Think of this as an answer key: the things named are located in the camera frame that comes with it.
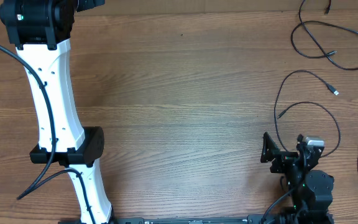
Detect long black USB cable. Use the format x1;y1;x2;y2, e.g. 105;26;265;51
290;0;358;72

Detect black cable with barrel plug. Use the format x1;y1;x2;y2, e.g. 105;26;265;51
323;0;334;16

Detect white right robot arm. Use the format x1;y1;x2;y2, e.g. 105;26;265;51
259;133;334;223

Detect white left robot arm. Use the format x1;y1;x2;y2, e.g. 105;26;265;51
0;0;113;223

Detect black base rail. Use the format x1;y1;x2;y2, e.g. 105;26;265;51
57;213;335;224

